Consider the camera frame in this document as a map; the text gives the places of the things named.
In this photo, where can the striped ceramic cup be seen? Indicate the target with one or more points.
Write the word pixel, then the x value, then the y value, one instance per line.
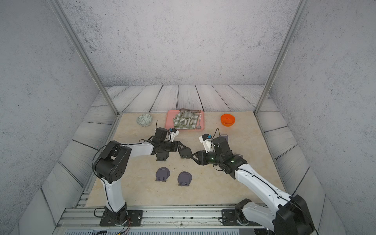
pixel 187 118

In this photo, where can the metal spoon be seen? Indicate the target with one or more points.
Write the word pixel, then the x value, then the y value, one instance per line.
pixel 198 126

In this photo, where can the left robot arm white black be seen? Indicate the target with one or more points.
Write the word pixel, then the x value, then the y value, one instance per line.
pixel 113 158

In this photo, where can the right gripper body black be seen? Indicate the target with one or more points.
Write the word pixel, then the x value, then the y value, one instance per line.
pixel 210 158

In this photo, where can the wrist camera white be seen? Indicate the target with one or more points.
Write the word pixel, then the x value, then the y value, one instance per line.
pixel 206 140
pixel 172 133

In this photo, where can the dark phone stand back middle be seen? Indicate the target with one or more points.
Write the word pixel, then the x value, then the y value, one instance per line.
pixel 186 153

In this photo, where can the brown wooden spoon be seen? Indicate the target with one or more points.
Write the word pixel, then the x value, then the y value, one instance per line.
pixel 189 110

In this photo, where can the orange bowl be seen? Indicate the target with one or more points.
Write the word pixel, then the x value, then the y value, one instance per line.
pixel 227 120

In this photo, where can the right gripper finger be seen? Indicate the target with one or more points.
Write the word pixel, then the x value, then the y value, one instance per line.
pixel 197 155
pixel 196 160

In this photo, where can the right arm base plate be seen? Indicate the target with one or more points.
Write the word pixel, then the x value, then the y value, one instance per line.
pixel 230 217

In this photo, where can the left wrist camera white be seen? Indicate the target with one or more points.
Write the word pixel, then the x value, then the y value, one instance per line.
pixel 172 133

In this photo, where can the dark phone stand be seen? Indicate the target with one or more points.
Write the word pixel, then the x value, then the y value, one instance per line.
pixel 162 156
pixel 186 153

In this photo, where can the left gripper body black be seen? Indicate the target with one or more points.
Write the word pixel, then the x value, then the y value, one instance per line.
pixel 171 146

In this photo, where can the dark phone stand back left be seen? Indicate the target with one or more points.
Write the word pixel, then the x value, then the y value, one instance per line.
pixel 162 156

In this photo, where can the green patterned dish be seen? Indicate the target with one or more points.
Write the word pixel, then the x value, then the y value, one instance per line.
pixel 144 120

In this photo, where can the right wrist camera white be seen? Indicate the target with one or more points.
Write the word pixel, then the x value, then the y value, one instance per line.
pixel 206 140

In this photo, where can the pink tray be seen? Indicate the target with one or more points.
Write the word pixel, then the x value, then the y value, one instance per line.
pixel 171 115

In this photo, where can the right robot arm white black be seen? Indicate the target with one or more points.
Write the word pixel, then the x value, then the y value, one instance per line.
pixel 283 214

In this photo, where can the green checkered cloth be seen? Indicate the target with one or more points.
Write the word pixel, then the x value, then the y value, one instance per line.
pixel 177 125

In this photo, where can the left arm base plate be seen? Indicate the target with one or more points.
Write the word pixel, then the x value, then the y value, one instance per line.
pixel 122 218

